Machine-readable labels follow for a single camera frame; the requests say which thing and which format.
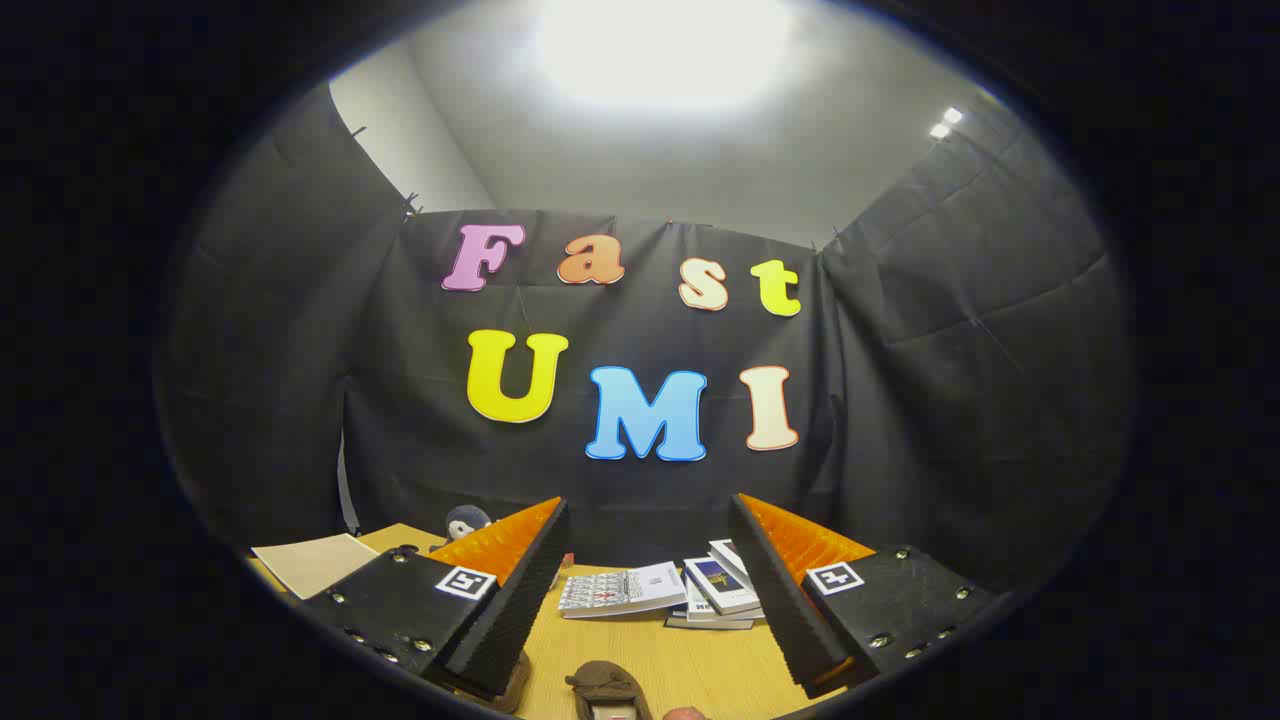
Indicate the grey white penguin plush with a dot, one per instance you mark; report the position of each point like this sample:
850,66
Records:
465,520

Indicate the plain white book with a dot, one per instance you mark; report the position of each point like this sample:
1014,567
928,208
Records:
700,612

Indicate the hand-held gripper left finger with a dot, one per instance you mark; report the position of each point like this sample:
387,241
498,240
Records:
520,600

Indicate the grey patterned cover book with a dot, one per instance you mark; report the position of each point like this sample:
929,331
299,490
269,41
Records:
620,590

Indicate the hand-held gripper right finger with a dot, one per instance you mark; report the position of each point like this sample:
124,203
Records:
780,600

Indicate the beige fabric storage box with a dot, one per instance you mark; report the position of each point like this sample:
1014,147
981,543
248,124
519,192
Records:
315,565

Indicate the white book with blue picture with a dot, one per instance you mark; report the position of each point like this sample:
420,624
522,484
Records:
720,585

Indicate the dark grey book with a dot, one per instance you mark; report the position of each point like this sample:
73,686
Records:
700,625

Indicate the large ceiling light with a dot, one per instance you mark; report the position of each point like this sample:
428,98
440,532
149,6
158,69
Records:
660,45

